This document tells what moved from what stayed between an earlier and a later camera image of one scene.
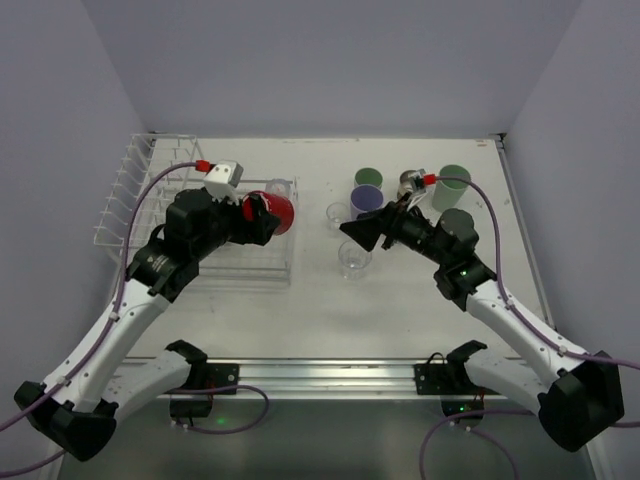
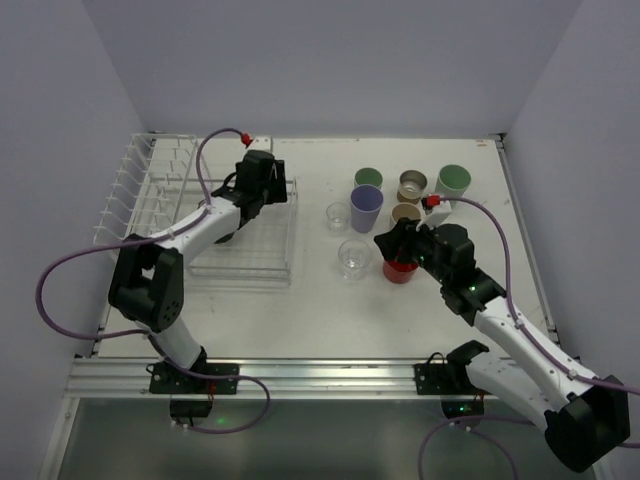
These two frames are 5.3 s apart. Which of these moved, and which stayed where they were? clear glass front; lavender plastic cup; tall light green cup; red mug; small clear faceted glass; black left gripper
Moved: black left gripper; red mug
Stayed: clear glass front; tall light green cup; lavender plastic cup; small clear faceted glass
